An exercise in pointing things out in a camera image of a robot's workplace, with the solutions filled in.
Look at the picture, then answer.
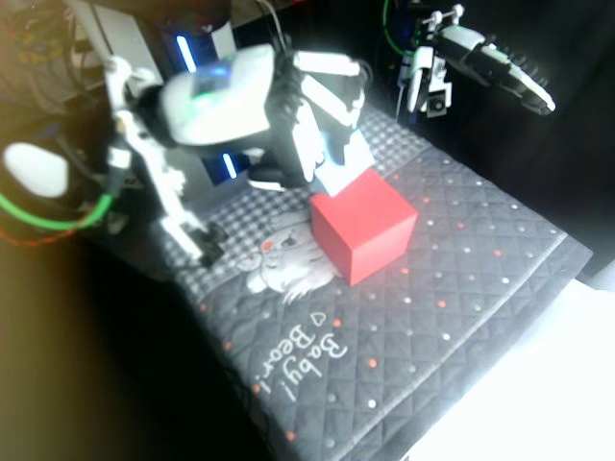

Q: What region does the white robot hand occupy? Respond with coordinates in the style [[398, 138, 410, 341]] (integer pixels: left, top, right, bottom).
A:
[[433, 23, 557, 117], [158, 44, 375, 194]]

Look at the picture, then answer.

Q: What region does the small blue block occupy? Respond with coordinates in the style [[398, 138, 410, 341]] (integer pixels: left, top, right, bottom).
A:
[[314, 128, 376, 199]]

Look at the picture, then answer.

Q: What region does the red cube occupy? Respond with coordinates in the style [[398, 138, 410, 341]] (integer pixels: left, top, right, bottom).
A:
[[308, 167, 419, 288]]

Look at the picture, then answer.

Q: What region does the white column with blue light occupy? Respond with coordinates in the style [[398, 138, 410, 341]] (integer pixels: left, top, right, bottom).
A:
[[66, 0, 241, 186]]

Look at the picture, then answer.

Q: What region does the grey bear print quilt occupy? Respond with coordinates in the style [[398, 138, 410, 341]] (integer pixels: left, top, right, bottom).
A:
[[143, 106, 595, 461]]

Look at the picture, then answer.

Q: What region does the white cable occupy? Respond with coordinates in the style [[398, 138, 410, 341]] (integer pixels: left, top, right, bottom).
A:
[[257, 0, 292, 54]]

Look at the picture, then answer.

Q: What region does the green cable on arm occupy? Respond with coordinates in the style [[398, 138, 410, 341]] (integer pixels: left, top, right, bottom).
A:
[[381, 0, 410, 58], [0, 190, 117, 232]]

